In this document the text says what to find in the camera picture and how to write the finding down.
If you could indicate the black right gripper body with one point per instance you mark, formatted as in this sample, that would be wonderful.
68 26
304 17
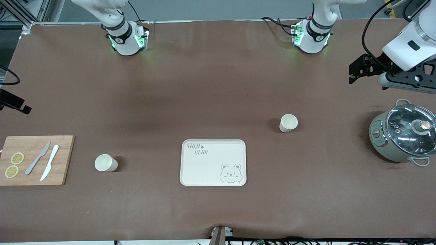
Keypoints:
10 99

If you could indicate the white plastic cup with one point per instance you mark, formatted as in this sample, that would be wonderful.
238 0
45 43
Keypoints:
288 123
106 163

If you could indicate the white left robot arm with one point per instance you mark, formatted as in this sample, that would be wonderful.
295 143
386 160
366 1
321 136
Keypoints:
315 34

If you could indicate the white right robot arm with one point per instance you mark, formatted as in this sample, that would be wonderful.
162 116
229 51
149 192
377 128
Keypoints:
124 37

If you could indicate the cream bear print tray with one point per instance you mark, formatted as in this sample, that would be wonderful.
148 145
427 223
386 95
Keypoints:
211 170

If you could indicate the glass pot lid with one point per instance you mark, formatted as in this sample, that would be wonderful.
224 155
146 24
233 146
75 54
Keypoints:
408 127

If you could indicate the yellow lemon slice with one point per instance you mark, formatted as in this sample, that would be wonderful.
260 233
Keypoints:
17 158
12 171

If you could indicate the grey plastic knife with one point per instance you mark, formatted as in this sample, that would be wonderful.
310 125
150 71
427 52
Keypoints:
35 161

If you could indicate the white plastic knife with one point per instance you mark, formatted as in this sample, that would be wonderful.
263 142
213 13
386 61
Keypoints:
51 160

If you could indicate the wooden cutting board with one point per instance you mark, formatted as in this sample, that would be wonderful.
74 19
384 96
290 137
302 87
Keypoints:
64 163

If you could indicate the grey-green electric pot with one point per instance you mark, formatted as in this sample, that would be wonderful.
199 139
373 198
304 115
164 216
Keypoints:
381 143

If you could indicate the brown table mat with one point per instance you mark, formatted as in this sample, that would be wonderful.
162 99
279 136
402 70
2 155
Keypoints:
218 85

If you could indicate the aluminium frame struts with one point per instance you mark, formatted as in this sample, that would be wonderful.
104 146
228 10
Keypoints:
27 24

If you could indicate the metal table edge bracket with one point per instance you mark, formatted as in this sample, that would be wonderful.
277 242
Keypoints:
218 236

